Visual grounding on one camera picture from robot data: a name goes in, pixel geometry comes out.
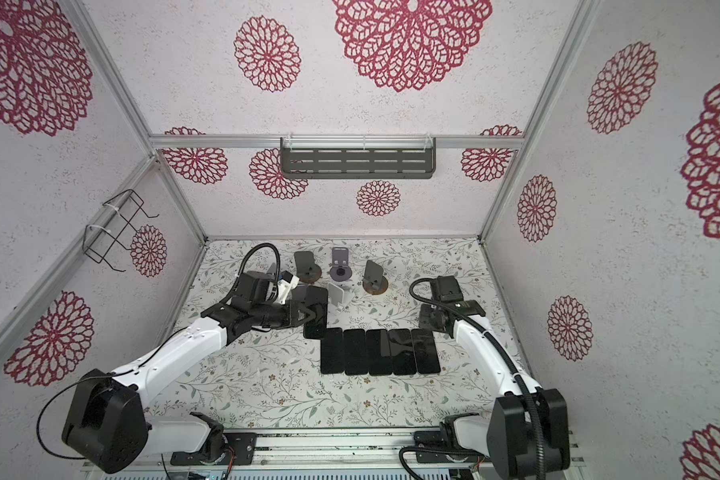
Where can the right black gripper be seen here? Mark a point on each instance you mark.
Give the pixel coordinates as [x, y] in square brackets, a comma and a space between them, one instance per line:
[423, 318]

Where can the wooden round stand back left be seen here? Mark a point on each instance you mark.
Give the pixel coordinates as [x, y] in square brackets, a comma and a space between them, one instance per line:
[307, 269]

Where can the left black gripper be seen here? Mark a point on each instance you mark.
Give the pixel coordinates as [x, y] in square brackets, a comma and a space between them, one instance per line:
[294, 309]

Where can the black phone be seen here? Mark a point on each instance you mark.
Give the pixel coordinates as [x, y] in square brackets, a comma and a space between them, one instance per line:
[402, 352]
[332, 352]
[425, 352]
[355, 352]
[316, 300]
[378, 352]

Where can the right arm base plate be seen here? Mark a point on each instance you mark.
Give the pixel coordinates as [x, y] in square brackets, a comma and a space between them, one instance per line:
[432, 447]

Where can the black wire wall rack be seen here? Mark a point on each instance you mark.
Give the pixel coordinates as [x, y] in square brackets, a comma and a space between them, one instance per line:
[98, 240]

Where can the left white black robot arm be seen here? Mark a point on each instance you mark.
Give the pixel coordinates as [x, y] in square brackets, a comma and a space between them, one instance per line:
[107, 424]

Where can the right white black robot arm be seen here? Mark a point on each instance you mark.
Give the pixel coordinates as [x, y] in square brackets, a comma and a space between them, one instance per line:
[526, 433]

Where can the grey round stand back centre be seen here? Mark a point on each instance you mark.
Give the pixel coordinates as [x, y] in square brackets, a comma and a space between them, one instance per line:
[340, 270]

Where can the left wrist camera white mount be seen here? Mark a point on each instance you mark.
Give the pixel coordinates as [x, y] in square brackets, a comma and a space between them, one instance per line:
[285, 285]

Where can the aluminium front rail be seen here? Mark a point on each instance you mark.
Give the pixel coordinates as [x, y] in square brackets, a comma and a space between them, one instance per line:
[283, 449]

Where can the wooden round stand back right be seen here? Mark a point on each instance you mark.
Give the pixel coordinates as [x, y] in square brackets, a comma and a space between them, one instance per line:
[374, 281]

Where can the wooden round stand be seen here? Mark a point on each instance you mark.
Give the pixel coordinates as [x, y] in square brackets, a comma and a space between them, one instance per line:
[307, 269]
[374, 281]

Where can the white stand front right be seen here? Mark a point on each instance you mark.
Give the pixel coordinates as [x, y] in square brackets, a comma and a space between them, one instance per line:
[339, 296]

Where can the grey slotted wall shelf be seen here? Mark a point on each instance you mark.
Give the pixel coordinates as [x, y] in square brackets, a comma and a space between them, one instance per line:
[364, 160]

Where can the grey round stand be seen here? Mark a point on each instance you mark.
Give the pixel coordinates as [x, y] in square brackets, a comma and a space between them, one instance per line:
[298, 294]
[340, 270]

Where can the grey round stand front left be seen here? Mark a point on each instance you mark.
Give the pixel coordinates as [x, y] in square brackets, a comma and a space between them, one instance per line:
[298, 294]

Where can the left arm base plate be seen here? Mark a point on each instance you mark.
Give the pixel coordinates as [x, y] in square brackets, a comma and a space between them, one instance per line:
[220, 447]

